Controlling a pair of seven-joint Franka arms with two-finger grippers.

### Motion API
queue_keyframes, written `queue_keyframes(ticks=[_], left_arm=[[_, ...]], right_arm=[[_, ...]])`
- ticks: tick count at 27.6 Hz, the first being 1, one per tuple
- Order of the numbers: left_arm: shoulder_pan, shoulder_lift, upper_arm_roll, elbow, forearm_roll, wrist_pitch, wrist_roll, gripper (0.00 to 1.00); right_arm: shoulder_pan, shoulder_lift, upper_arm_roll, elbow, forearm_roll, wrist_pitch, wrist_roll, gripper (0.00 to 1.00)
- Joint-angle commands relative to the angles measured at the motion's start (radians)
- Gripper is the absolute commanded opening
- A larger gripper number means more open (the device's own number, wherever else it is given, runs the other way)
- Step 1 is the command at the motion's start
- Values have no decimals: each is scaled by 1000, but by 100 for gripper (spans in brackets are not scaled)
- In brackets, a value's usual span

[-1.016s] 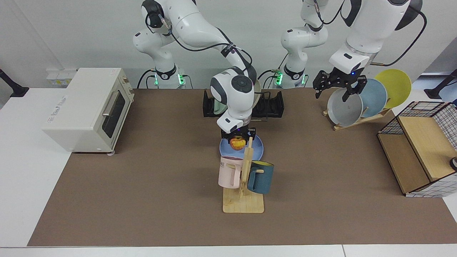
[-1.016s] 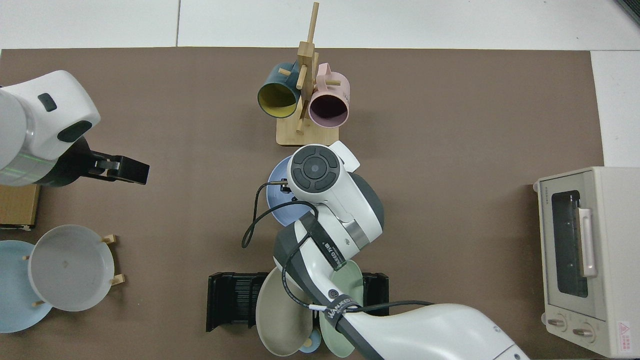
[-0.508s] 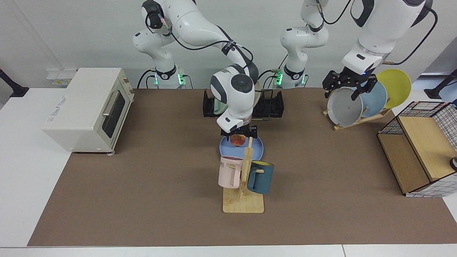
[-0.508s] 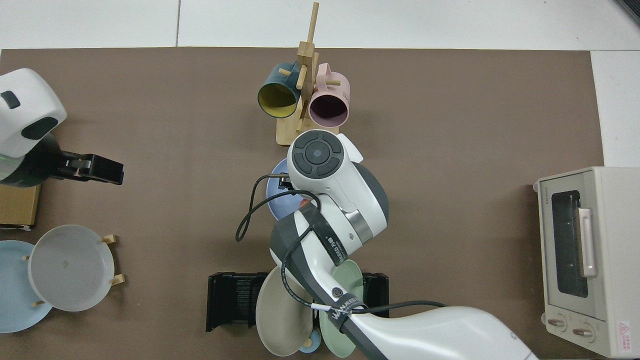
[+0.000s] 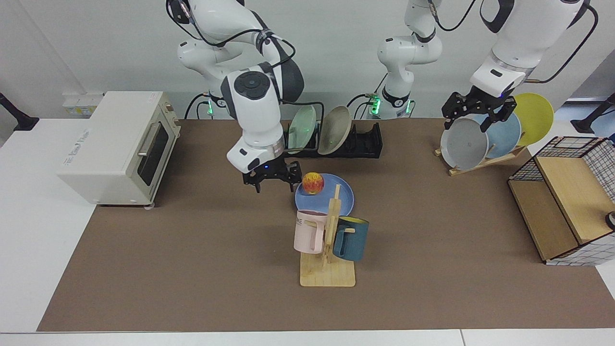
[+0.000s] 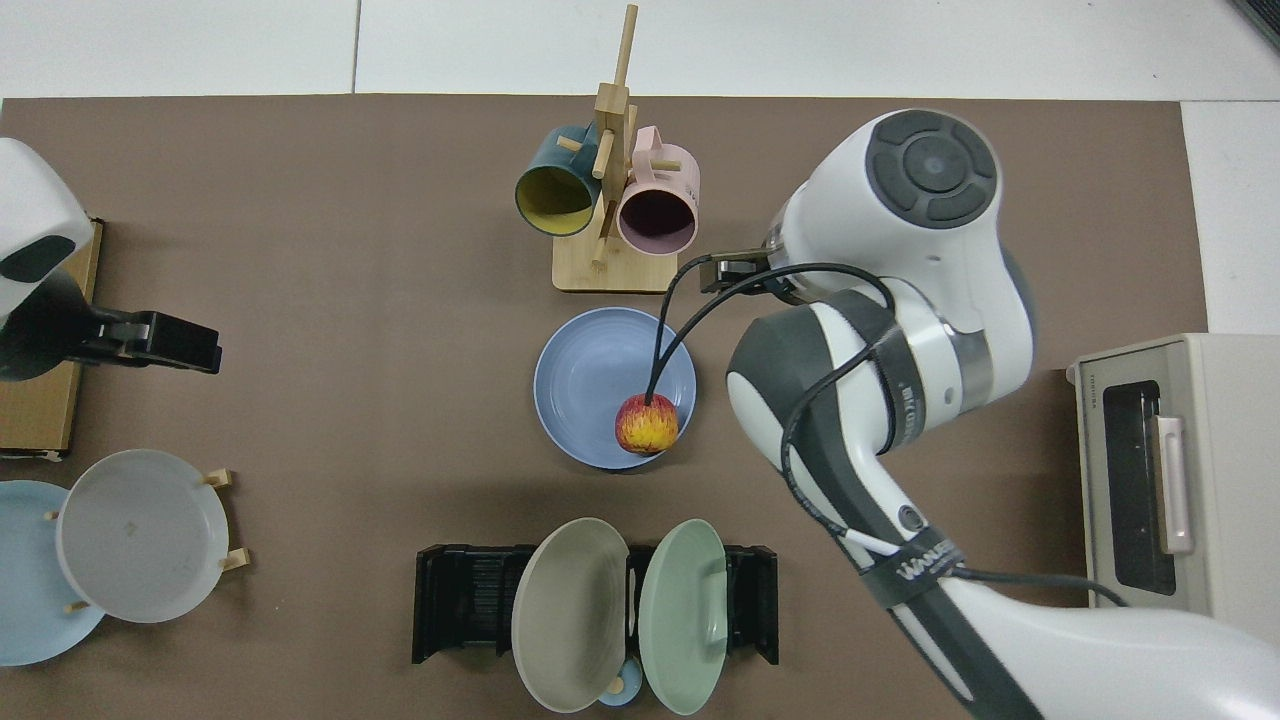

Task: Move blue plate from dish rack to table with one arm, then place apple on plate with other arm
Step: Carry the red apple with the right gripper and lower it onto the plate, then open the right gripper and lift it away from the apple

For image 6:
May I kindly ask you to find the teal mug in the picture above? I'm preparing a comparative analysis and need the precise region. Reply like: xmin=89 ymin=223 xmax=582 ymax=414
xmin=514 ymin=123 xmax=603 ymax=238

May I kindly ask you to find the light blue plate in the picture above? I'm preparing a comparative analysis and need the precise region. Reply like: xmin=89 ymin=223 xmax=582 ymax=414
xmin=0 ymin=480 xmax=107 ymax=667

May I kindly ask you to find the black dish rack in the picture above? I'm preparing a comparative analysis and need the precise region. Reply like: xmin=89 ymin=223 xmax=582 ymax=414
xmin=412 ymin=543 xmax=780 ymax=666

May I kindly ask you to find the brown table cloth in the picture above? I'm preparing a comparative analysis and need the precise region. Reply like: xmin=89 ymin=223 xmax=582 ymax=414
xmin=0 ymin=94 xmax=1209 ymax=720

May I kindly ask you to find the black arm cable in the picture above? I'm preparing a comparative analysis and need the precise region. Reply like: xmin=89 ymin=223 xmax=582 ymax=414
xmin=645 ymin=255 xmax=1131 ymax=609

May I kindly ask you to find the pale toaster oven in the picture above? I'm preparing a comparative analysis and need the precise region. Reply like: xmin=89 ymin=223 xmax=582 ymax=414
xmin=1066 ymin=333 xmax=1280 ymax=651

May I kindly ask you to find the red yellow apple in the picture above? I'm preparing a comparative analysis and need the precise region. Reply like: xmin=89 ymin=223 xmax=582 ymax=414
xmin=614 ymin=393 xmax=680 ymax=457

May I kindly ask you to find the beige plate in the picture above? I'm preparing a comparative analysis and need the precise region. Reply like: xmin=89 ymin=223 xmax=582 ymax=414
xmin=511 ymin=517 xmax=632 ymax=714

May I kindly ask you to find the dark grey panel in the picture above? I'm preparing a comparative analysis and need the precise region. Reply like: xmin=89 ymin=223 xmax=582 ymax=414
xmin=1228 ymin=0 xmax=1280 ymax=51

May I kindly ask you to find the grey plate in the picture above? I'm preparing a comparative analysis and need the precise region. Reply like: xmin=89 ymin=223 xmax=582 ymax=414
xmin=55 ymin=449 xmax=231 ymax=624

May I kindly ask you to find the wooden mug stand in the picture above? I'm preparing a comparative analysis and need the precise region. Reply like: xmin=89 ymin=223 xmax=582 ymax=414
xmin=552 ymin=4 xmax=679 ymax=294

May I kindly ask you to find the small blue round thing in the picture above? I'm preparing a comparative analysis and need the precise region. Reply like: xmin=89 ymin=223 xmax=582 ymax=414
xmin=597 ymin=658 xmax=644 ymax=708

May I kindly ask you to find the wooden plate rack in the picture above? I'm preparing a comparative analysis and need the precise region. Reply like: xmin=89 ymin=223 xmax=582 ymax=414
xmin=42 ymin=467 xmax=251 ymax=614

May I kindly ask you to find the wire basket with wooden floor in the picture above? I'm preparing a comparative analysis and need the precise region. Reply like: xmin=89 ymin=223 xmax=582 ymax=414
xmin=0 ymin=218 xmax=104 ymax=461

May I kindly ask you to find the pink mug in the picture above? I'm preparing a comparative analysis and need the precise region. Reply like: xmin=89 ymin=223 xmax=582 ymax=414
xmin=616 ymin=126 xmax=701 ymax=255

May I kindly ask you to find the pale green plate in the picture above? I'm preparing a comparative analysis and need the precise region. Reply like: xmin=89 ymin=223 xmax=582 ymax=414
xmin=639 ymin=518 xmax=729 ymax=716

